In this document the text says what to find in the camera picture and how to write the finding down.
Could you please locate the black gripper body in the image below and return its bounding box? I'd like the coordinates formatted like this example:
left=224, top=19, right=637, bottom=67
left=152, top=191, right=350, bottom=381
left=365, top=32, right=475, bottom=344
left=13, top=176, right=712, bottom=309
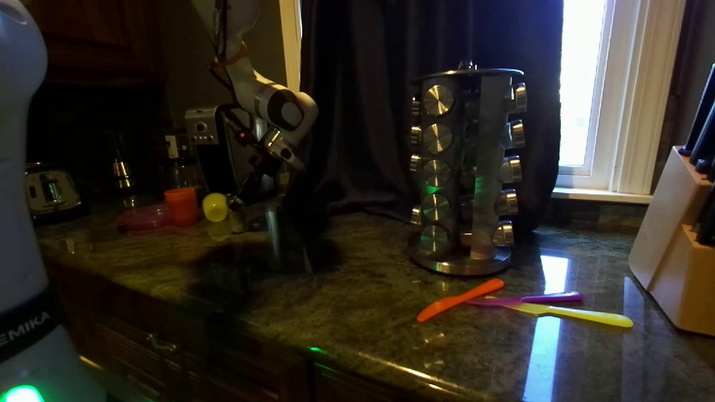
left=255, top=151, right=299, bottom=199

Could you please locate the steel revolving spice rack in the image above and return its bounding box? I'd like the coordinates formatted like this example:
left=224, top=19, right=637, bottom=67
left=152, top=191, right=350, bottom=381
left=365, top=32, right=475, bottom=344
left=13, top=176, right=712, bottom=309
left=405, top=62, right=532, bottom=280

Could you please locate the yellow plastic cup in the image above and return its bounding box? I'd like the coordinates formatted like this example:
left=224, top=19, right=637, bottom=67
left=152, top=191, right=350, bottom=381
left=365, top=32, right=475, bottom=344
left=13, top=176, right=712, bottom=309
left=200, top=189, right=232, bottom=225

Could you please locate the orange plastic cup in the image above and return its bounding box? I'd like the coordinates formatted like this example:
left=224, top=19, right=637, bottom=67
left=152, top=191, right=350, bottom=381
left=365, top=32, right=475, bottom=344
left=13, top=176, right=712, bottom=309
left=162, top=185, right=200, bottom=229

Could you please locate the black steel coffee maker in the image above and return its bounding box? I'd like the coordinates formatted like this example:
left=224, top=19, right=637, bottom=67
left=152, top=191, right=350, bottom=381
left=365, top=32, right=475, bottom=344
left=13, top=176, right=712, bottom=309
left=184, top=101, right=276, bottom=204

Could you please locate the dark bottle with white label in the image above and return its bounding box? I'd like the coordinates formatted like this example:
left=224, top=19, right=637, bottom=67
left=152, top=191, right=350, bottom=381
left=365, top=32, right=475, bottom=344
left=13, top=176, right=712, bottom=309
left=162, top=131, right=188, bottom=187

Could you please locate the pink plastic plate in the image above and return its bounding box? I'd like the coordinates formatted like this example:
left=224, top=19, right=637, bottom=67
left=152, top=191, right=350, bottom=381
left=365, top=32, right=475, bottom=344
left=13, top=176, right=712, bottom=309
left=113, top=206, right=175, bottom=232

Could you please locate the dark glass bottle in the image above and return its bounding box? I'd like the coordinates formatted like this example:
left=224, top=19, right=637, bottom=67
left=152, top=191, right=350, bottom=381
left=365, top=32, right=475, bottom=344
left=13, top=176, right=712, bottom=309
left=110, top=151, right=136, bottom=206

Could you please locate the silver toaster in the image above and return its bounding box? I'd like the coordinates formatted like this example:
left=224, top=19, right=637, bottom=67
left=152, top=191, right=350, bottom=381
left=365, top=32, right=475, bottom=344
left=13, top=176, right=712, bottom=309
left=21, top=162, right=84, bottom=220

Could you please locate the orange plastic knife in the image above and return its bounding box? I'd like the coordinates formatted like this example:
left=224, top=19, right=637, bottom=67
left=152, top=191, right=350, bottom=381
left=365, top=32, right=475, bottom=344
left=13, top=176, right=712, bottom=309
left=413, top=277, right=509, bottom=325

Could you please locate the purple plastic knife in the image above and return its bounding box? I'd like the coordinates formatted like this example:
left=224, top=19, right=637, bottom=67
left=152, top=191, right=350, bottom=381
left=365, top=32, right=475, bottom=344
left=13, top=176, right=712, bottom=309
left=475, top=291, right=588, bottom=309

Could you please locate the yellow plastic knife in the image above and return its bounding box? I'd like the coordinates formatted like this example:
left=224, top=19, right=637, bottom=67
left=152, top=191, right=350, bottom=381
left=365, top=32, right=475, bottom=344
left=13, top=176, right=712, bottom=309
left=483, top=296, right=637, bottom=332

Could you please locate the wooden knife block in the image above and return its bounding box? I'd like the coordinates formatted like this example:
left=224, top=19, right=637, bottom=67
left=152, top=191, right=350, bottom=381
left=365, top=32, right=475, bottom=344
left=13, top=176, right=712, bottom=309
left=626, top=142, right=715, bottom=340

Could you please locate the grey wrist camera bar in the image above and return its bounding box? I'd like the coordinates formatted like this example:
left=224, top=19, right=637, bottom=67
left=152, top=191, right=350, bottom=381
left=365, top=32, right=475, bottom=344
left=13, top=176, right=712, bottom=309
left=261, top=130, right=308, bottom=174

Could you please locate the metal drawer handle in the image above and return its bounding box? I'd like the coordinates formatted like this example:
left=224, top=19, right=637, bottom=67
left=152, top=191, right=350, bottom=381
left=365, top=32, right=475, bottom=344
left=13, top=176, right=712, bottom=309
left=142, top=332, right=180, bottom=356

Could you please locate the dark wood wall cabinet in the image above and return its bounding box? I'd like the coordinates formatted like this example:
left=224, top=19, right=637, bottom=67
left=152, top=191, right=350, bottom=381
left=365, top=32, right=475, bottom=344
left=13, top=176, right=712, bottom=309
left=28, top=0, right=169, bottom=84

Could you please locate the white window frame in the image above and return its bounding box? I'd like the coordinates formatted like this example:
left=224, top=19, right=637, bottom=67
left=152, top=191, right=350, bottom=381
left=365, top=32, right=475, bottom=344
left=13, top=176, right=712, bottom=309
left=550, top=0, right=690, bottom=208

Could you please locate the black knife handle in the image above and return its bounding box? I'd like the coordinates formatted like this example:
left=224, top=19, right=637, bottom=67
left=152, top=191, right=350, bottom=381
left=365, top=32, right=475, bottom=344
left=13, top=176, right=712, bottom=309
left=681, top=62, right=715, bottom=155
left=690, top=102, right=715, bottom=169

